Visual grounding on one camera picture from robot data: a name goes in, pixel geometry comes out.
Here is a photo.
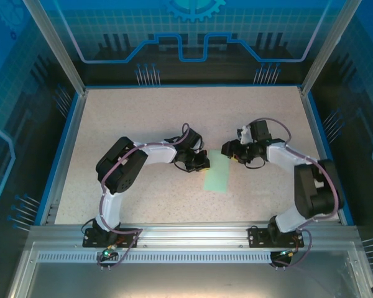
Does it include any light green paper sheet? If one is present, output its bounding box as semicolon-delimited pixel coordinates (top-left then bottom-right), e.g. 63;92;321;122
202;149;233;194

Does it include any small board with green light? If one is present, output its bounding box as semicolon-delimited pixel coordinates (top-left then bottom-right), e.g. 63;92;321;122
96;246;119;271
269;249;300;271

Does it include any aluminium side rail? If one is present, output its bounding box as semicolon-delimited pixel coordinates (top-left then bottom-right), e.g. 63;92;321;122
39;89;90;226
298;86;344;225

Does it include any aluminium mounting rail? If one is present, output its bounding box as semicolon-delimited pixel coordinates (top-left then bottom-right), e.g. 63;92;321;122
29;222;360;251

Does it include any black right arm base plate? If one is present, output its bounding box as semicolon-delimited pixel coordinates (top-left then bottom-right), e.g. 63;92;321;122
247;227;305;248

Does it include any slotted grey cable duct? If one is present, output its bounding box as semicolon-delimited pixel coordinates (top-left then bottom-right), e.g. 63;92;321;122
37;251;273;264

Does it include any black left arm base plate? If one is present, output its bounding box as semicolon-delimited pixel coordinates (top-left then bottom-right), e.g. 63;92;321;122
82;228;140;248

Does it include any aluminium frame post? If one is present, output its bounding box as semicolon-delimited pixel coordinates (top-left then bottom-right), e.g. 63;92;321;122
22;0;90;96
299;0;357;96

